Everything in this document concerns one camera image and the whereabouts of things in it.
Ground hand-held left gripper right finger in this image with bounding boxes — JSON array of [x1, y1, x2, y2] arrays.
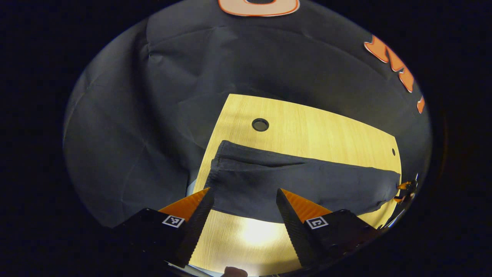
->
[[275, 188, 380, 269]]

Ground dark blue jeans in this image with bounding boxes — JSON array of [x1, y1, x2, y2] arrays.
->
[[204, 140, 402, 224]]

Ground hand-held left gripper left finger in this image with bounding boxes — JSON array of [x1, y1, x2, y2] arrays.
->
[[113, 187, 215, 269]]

